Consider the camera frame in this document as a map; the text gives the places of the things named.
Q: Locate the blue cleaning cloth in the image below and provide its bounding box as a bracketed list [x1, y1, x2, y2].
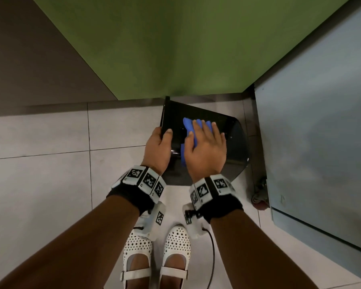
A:
[180, 117, 214, 166]

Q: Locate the black cable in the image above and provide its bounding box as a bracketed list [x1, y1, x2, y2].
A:
[201, 227, 216, 289]

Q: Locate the white perforated shoe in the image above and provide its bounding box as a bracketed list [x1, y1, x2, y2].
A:
[120, 228, 153, 289]
[159, 225, 192, 289]

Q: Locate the grey cabinet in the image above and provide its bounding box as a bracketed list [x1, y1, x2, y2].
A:
[254, 0, 361, 283]

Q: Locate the black plastic waste bin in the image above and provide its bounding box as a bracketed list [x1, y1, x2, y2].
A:
[160, 96, 249, 187]

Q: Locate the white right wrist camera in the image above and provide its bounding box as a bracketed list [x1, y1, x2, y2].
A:
[183, 203, 210, 240]

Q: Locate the caster wheel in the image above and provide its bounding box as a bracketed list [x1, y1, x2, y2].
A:
[252, 177, 270, 211]

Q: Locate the black left wristband with markers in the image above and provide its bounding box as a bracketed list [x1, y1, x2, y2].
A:
[107, 165, 166, 216]

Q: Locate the person's right hand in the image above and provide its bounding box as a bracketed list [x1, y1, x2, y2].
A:
[184, 119, 228, 183]

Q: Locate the black right wristband with markers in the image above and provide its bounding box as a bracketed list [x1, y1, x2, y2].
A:
[189, 173, 243, 224]

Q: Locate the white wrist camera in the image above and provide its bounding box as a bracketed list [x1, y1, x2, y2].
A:
[183, 203, 210, 240]
[137, 201, 166, 241]

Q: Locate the black wristband with markers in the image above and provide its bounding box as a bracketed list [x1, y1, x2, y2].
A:
[189, 173, 243, 224]
[107, 165, 166, 216]

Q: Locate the white perforated right shoe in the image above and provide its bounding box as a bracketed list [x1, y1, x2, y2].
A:
[159, 225, 192, 289]

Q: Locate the white perforated left shoe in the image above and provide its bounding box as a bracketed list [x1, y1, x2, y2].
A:
[120, 228, 153, 289]

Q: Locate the person's left forearm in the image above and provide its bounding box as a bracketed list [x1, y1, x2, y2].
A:
[0, 195, 140, 289]

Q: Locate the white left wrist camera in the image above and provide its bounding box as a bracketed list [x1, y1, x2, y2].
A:
[137, 201, 166, 241]

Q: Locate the person's left hand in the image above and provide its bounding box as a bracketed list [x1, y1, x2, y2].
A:
[140, 128, 174, 175]

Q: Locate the person's right forearm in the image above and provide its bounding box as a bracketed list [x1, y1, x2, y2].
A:
[210, 209, 319, 289]

